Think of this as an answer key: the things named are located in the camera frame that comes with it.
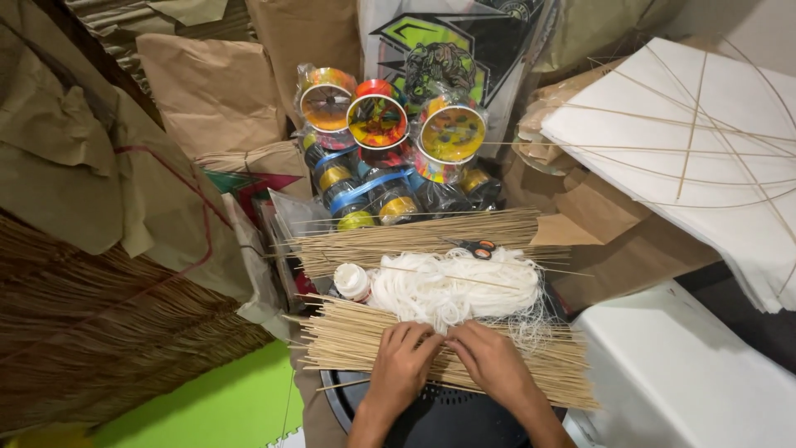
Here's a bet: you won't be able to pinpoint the stack of clear plastic bags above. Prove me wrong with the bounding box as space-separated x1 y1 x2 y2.
221 189 332 326

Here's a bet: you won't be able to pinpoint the bundle of long bamboo sticks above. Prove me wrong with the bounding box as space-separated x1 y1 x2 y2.
264 207 595 279

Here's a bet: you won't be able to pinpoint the orange-handled scissors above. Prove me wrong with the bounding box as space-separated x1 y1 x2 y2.
443 237 497 260

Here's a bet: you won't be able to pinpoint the green black printed plastic bag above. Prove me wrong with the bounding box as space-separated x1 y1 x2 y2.
357 0 549 158

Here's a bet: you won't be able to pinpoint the red green kite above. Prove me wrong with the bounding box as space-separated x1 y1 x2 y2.
201 168 306 226

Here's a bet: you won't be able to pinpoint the heap of dark brown sticks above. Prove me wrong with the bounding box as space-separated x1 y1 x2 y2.
0 210 276 438

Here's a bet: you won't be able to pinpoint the orange kite line spool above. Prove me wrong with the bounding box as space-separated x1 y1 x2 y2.
296 65 359 135

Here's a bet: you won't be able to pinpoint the yellow kite line spool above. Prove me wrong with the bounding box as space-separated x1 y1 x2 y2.
412 93 490 185

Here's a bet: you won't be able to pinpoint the bagged black thread reels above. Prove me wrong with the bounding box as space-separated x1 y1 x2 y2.
301 129 503 232

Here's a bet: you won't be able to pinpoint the flat brown paper parcel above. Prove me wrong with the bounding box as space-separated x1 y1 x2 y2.
136 34 288 160

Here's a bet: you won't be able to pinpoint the black round stool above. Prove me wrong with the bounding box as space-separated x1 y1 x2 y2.
320 370 568 448

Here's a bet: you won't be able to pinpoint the green foam mat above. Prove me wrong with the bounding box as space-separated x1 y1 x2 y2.
89 339 306 448

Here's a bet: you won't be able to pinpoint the bundle of thin bamboo sticks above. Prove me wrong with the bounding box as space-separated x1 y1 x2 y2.
283 294 601 411

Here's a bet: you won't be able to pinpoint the white box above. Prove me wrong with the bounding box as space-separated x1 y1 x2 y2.
561 280 796 448

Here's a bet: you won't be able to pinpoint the white glue bottle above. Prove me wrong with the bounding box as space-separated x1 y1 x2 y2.
333 263 373 304

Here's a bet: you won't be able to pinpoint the person's right hand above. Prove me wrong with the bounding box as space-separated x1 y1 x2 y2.
444 320 537 409

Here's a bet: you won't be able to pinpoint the tall brown paper parcel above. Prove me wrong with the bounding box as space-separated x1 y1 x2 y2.
245 0 363 128

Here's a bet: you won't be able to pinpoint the heap of white string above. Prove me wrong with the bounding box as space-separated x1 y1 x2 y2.
366 246 548 334

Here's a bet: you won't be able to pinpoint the person's left hand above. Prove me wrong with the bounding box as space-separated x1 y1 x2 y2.
371 320 446 424

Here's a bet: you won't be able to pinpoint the stack of white paper kites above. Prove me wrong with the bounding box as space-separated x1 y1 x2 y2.
540 37 796 316

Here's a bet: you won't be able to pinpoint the heap of olive paper kites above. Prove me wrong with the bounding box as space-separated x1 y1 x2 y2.
0 0 257 307

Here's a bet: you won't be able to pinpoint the red kite line spool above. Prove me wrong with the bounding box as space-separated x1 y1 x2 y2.
346 79 411 151

